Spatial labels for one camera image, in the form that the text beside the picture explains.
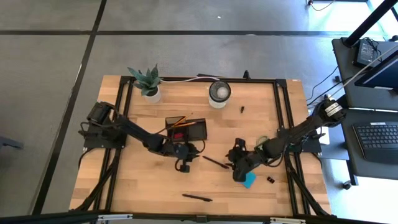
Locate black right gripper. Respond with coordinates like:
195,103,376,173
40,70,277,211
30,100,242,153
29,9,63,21
228,147,264,183

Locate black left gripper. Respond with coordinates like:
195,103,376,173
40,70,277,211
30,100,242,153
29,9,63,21
160,140,201,162

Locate blue eraser block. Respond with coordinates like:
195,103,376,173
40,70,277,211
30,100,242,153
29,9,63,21
239,170,258,190

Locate black mesh desk organizer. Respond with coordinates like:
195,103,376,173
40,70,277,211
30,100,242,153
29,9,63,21
164,116,208,142

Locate black pen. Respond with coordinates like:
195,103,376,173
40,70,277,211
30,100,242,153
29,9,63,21
202,156,230,170
182,194,213,203

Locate orange pencil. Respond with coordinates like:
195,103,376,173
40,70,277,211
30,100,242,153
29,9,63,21
169,121,198,129
154,113,194,135

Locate white cylinder with black rim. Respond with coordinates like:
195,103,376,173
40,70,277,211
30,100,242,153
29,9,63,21
208,80,233,110

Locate white plant pot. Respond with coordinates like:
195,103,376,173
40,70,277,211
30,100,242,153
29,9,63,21
143,86,162,104

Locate green snake plant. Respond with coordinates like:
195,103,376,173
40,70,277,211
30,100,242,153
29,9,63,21
127,64,163,96

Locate white box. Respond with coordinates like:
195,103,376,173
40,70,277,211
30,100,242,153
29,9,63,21
319,126,331,146

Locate black desk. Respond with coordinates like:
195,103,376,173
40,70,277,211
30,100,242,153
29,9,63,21
331,37,398,182

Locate black keyboard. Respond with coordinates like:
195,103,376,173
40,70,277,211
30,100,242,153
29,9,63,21
353,121,398,165

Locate black desk monitor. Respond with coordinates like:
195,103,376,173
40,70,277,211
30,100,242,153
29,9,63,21
354,51,398,91

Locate black power adapter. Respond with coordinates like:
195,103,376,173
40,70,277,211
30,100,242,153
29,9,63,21
356,39,379,68

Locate black pole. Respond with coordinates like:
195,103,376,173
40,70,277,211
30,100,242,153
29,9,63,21
343,0,398,48

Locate white cable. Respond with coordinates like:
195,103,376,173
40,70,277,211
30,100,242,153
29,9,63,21
160,75,222,85

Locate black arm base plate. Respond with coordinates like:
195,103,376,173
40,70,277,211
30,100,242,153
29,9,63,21
83,121,127,150
277,127,323,154

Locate black aluminium table frame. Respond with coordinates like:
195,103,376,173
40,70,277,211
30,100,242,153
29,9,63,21
70,75,332,218

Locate black floor cables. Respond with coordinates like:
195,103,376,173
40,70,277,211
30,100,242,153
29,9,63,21
306,65,345,108

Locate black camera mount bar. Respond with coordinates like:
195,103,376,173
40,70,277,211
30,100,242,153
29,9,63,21
0,210,398,224

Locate pale yellow cord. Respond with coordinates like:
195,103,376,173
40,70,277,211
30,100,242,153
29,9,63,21
326,46,398,100

